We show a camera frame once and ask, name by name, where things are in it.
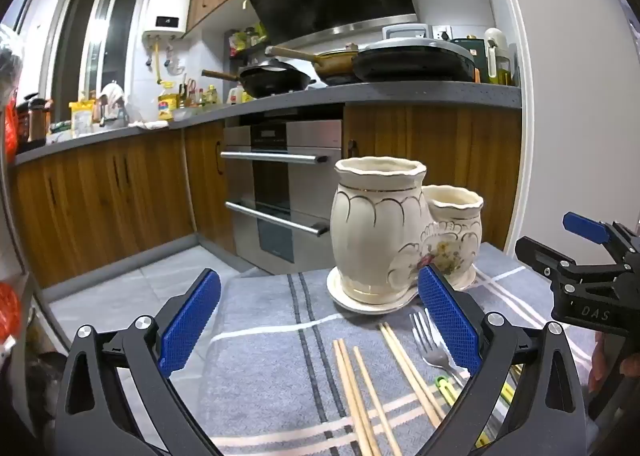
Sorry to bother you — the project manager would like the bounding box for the white plastic bag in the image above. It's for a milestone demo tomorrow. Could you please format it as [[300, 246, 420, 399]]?
[[97, 81, 129, 127]]

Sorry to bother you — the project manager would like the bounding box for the black wok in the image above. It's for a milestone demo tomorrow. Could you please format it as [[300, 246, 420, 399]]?
[[201, 61, 317, 100]]

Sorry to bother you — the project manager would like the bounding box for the cream floral ceramic utensil holder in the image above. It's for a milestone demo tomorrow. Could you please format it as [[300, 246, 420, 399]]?
[[330, 156, 485, 302]]

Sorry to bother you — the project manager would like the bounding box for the grey kitchen countertop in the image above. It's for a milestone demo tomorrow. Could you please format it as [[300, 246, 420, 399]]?
[[12, 80, 523, 167]]

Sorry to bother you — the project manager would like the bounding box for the white water heater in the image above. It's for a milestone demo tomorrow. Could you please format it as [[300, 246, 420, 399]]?
[[141, 0, 195, 41]]

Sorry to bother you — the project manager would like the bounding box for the white pitcher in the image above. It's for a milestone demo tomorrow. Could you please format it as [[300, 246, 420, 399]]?
[[482, 28, 512, 84]]

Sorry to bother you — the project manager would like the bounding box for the grey plaid tablecloth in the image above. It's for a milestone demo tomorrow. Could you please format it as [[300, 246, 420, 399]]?
[[197, 241, 601, 456]]

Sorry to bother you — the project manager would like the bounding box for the orange plastic bag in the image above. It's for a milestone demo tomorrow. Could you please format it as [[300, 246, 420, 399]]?
[[0, 281, 23, 347]]

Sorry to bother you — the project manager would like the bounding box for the silver metal fork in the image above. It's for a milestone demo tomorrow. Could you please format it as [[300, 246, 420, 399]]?
[[409, 310, 468, 387]]

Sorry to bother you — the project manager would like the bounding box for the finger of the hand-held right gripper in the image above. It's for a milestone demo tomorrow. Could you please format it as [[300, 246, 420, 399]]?
[[562, 211, 640, 262], [515, 235, 626, 282]]

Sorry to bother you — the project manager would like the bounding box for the stainless steel built-in oven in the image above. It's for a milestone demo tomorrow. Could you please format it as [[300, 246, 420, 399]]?
[[220, 119, 346, 277]]

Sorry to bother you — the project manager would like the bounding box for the sliding glass door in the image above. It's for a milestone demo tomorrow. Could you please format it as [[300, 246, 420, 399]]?
[[50, 0, 146, 112]]

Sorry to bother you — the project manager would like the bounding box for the black electric griddle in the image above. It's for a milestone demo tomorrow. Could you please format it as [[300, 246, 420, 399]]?
[[351, 34, 478, 83]]

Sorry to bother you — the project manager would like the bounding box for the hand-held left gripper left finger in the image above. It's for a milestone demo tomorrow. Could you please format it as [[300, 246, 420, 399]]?
[[54, 267, 223, 456]]

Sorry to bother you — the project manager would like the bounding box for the row of condiment bottles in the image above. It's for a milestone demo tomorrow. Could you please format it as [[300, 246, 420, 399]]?
[[179, 78, 222, 108]]

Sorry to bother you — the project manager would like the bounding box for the person's right hand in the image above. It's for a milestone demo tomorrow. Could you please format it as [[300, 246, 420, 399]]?
[[587, 333, 621, 389]]

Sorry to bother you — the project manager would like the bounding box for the red plastic bag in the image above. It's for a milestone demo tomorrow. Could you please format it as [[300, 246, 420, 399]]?
[[4, 86, 21, 162]]

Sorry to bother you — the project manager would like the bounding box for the brown frying pan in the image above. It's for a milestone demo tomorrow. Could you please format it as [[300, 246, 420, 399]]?
[[265, 45, 361, 86]]

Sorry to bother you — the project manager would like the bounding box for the wooden chopstick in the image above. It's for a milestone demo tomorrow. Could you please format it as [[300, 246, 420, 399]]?
[[384, 322, 449, 419], [353, 346, 403, 456], [340, 340, 377, 456], [378, 325, 442, 429], [333, 340, 369, 456]]

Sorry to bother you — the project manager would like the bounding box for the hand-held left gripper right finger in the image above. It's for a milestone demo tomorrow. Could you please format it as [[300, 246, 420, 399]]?
[[410, 265, 590, 456]]

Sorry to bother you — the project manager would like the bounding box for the wooden base cabinet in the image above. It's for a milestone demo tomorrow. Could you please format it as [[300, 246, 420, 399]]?
[[342, 104, 523, 257], [12, 121, 226, 289]]

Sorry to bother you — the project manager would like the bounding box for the brown thermos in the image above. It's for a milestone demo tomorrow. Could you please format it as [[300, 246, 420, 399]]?
[[27, 96, 52, 142]]

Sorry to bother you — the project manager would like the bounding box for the cream ceramic drip tray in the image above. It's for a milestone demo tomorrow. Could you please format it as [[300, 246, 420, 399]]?
[[327, 266, 478, 313]]

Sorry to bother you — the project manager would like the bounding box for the green kitchen appliance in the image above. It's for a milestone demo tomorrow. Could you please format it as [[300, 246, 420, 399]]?
[[450, 38, 488, 82]]

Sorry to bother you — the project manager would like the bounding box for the yellow food bag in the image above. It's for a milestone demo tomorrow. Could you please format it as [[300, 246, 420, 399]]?
[[70, 100, 96, 137]]

